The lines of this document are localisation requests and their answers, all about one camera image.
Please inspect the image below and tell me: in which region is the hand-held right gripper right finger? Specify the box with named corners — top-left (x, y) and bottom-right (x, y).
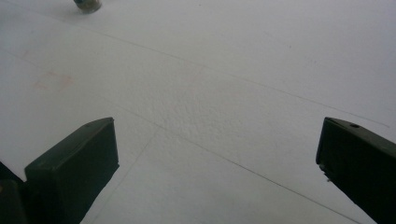
top-left (315, 117), bottom-right (396, 224)

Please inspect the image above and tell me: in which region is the small metal cylinder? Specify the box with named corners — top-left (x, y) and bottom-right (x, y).
top-left (73, 0), bottom-right (103, 15)

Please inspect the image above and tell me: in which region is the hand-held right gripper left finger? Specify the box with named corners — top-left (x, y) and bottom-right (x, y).
top-left (23, 117), bottom-right (120, 224)

